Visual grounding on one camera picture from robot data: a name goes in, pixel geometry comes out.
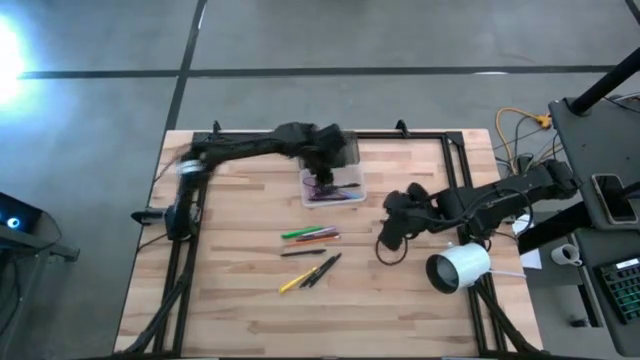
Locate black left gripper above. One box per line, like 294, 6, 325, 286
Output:
287, 122, 359, 186

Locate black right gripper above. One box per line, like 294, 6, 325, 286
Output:
378, 181, 444, 253

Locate purple handled scissors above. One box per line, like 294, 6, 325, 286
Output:
301, 174, 363, 203

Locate light purple pen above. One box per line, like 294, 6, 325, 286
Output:
298, 226, 338, 239

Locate green marker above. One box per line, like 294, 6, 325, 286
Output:
280, 225, 326, 240

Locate orange pencil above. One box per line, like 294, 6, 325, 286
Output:
285, 234, 342, 248

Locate black pen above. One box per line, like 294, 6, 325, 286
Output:
306, 251, 344, 290
279, 248, 328, 258
298, 255, 337, 290

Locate yellow highlighter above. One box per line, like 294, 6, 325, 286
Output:
278, 266, 320, 295

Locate clear plastic supply box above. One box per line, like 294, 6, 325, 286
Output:
298, 163, 368, 209

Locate white paper sheet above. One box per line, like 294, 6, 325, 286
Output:
511, 213, 544, 272

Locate white mug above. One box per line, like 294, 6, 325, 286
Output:
550, 243, 584, 268

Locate grey side cart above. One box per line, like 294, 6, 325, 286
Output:
546, 92, 640, 357

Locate black smartphone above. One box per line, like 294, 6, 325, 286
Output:
590, 172, 640, 226

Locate black keyboard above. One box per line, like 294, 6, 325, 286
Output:
596, 256, 640, 325

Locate black slanted pole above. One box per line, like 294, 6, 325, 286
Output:
568, 47, 640, 117

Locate black stand with blue light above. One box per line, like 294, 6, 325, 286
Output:
0, 191, 82, 360

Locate black cable loop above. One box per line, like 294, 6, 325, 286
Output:
374, 237, 410, 267

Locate black aluminium table frame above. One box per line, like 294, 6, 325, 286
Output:
119, 129, 544, 357

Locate black floor cables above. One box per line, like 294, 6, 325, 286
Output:
493, 115, 564, 176

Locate yellow cable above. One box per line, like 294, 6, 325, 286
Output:
494, 106, 554, 176

